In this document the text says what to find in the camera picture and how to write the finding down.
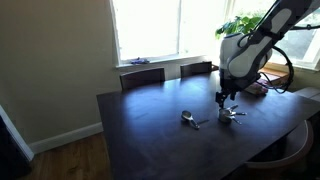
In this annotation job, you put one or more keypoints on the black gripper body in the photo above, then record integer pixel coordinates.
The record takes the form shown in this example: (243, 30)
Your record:
(228, 92)

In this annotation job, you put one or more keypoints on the half-cup steel measuring cup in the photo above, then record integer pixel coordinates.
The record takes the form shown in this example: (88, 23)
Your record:
(234, 107)

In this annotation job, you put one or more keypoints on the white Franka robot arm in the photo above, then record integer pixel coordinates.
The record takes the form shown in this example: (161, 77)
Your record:
(246, 60)

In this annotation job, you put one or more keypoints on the largest steel measuring cup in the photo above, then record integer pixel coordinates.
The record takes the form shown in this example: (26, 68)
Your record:
(224, 116)

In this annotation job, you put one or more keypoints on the straight-back dark wooden chair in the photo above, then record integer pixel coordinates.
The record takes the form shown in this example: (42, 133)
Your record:
(195, 69)
(142, 79)

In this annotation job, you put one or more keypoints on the wooden bench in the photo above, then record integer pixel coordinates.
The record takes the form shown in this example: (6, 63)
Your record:
(275, 75)

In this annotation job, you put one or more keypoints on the green houseplant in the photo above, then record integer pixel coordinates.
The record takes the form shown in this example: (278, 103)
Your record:
(238, 25)

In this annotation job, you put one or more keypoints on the grey side table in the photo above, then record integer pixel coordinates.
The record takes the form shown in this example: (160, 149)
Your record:
(308, 93)

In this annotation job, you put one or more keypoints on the curved-back dark wooden chair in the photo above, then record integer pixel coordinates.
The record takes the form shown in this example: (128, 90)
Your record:
(283, 160)

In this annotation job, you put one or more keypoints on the white-framed window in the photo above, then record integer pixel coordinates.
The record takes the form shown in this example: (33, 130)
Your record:
(300, 46)
(150, 30)

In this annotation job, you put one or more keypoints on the small blue object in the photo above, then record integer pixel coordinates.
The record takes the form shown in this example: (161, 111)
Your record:
(140, 61)

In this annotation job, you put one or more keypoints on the white baseboard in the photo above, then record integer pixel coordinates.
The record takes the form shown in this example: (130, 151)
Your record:
(66, 136)

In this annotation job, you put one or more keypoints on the white door casing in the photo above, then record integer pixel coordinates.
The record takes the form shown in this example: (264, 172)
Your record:
(16, 133)

